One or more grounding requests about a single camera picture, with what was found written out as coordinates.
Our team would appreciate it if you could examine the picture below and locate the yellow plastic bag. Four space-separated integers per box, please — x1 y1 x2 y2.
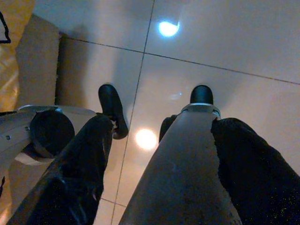
0 0 36 113

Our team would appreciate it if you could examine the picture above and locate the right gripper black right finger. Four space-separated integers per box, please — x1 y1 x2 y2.
211 118 300 225

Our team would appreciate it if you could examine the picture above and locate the robot black foot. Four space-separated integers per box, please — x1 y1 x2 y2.
97 83 129 140
189 84 214 105

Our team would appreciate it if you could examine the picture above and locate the robot black left foot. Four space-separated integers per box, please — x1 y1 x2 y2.
97 83 129 140

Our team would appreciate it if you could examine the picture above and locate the robot grey right leg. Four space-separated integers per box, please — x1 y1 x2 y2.
118 104 242 225

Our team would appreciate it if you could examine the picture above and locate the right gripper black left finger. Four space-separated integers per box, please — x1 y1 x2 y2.
7 114 115 225

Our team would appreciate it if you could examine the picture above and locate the robot black right foot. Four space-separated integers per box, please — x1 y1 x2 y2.
189 84 214 105

